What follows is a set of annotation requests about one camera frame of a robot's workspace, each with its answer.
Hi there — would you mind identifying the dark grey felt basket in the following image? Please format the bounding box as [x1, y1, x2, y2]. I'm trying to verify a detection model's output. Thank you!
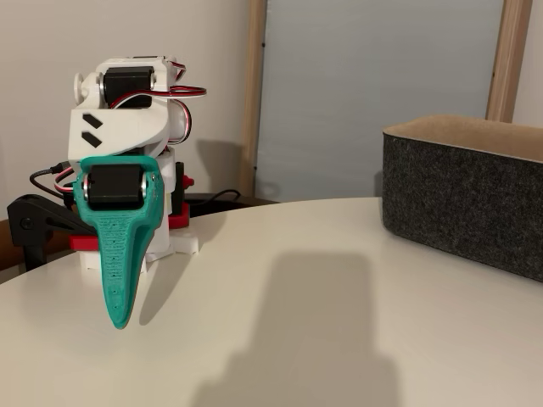
[381, 112, 543, 283]

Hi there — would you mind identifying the black clamp with red knob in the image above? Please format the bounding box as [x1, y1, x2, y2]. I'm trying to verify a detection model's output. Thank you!
[168, 162, 195, 230]

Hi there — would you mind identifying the large black red clamp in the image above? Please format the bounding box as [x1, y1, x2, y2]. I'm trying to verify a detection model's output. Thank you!
[6, 193, 101, 272]

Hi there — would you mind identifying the red white servo wire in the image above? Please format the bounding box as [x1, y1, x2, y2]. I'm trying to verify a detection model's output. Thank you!
[167, 84, 209, 101]
[169, 101, 195, 146]
[53, 169, 77, 197]

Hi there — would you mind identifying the grey usb cable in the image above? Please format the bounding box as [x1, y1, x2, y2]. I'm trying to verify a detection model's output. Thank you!
[29, 160, 81, 200]

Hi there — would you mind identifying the black cable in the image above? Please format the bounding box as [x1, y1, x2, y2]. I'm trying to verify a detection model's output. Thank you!
[186, 189, 243, 213]

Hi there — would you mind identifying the light wooden post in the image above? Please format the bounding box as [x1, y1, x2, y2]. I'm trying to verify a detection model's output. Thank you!
[485, 0, 535, 122]
[238, 0, 269, 198]

